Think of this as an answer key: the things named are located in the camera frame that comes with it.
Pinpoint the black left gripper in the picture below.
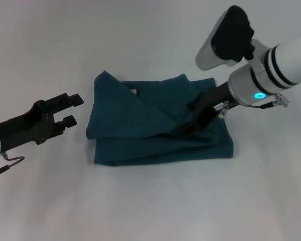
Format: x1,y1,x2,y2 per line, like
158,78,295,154
0,93,85,154

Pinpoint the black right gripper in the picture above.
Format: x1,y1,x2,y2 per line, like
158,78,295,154
176,83,238,136

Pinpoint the teal blue shirt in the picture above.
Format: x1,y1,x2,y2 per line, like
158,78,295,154
86,70,235,167

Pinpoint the small silver metal knob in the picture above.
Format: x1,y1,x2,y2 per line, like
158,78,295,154
219,101,229,119

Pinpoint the dark red cable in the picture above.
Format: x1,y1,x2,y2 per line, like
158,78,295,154
0,152,25,180

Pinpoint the dark right arm cable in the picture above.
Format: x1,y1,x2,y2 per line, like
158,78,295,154
250,93,290,110

